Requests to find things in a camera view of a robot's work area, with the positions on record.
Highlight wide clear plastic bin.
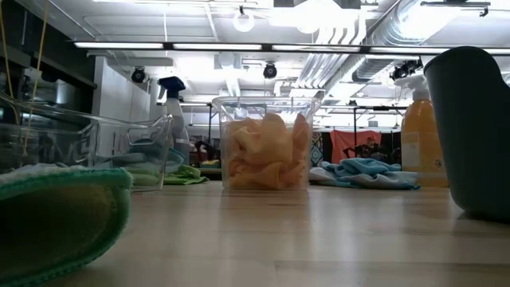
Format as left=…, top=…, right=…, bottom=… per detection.
left=0, top=90, right=175, bottom=193

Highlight dark green plastic basket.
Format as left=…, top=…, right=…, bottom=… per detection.
left=422, top=45, right=510, bottom=222

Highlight round ceiling lamp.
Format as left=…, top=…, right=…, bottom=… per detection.
left=233, top=6, right=256, bottom=33

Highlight black ceiling fixture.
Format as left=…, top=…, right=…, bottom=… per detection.
left=392, top=58, right=424, bottom=81

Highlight red hanging cloth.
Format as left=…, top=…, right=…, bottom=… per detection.
left=329, top=129, right=383, bottom=165

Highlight teal-edged pale blue towel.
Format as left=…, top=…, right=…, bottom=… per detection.
left=0, top=162, right=133, bottom=287

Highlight tall clear plastic bin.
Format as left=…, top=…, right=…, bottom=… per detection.
left=211, top=96, right=322, bottom=191

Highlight person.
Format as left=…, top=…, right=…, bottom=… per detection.
left=342, top=137, right=399, bottom=161

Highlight blue-trigger spray bottle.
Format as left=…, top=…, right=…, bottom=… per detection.
left=158, top=76, right=191, bottom=164

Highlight overhead LED light bar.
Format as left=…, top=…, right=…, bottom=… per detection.
left=71, top=39, right=510, bottom=57

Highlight thin yellow cord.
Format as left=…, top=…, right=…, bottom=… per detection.
left=22, top=0, right=51, bottom=159
left=0, top=2, right=20, bottom=125

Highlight blue microfiber towel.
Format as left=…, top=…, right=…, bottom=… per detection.
left=111, top=142, right=186, bottom=173
left=309, top=158, right=420, bottom=191

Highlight green microfiber towel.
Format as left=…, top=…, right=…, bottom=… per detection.
left=129, top=163, right=210, bottom=187

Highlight orange liquid spray bottle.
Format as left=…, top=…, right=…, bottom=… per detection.
left=394, top=73, right=449, bottom=188

